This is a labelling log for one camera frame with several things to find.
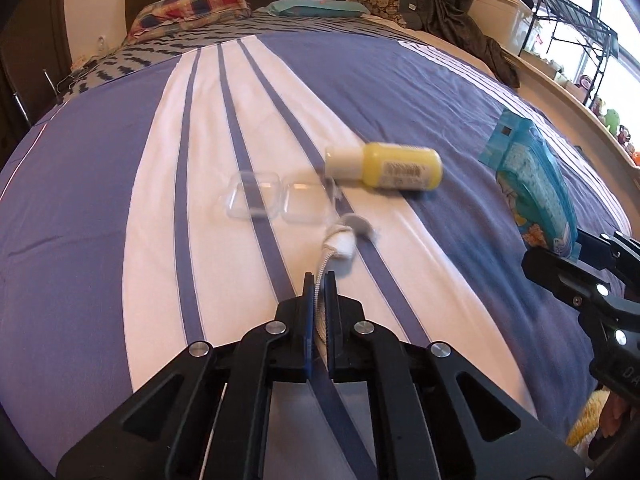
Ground brown curtain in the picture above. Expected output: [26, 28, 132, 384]
[412, 0, 522, 90]

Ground clear plastic case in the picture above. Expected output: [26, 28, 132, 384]
[224, 170, 342, 225]

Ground dark wooden wardrobe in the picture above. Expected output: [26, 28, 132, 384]
[0, 0, 76, 133]

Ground black metal rack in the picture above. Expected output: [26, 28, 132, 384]
[529, 0, 622, 113]

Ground teal pillow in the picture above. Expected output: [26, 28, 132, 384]
[264, 0, 372, 19]

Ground red blue plaid pillow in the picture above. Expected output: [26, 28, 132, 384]
[124, 0, 252, 45]

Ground grey patterned bed sheet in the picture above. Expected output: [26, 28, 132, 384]
[61, 11, 403, 105]

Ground yellow bottle with white cap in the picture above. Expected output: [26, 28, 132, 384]
[324, 141, 445, 192]

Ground white cables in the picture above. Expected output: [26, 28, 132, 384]
[57, 50, 123, 95]

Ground blue tissue packet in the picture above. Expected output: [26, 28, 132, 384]
[477, 108, 583, 261]

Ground person's right hand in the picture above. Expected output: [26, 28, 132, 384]
[600, 392, 633, 442]

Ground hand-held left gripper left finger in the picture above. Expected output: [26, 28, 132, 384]
[55, 271, 319, 480]

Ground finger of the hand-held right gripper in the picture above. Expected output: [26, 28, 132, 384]
[520, 247, 612, 310]
[576, 230, 640, 302]

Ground white storage box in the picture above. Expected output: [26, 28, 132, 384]
[474, 0, 545, 60]

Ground yellow fuzzy cloth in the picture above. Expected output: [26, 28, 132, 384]
[565, 389, 612, 457]

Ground white corded plug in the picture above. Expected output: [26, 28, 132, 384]
[311, 212, 382, 346]

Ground dark chair with metal frame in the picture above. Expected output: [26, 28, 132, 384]
[10, 70, 53, 128]

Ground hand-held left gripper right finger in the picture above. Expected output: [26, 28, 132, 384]
[324, 270, 587, 480]

